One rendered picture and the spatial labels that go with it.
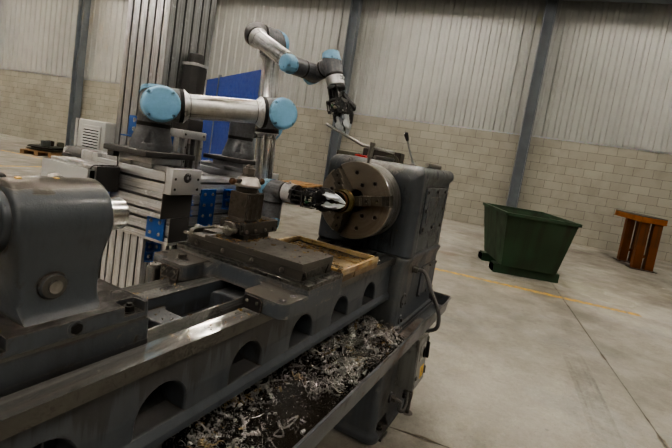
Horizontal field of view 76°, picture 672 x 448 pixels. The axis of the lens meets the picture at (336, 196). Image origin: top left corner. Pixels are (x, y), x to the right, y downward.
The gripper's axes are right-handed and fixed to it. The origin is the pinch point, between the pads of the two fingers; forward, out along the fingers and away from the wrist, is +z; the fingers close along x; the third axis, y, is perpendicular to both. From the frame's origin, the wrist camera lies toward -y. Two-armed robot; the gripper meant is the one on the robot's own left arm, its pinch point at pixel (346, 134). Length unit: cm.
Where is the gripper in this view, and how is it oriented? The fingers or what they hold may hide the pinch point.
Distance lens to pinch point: 181.4
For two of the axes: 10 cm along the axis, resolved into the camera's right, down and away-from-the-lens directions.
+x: 8.7, -1.8, -4.6
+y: -4.6, 0.2, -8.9
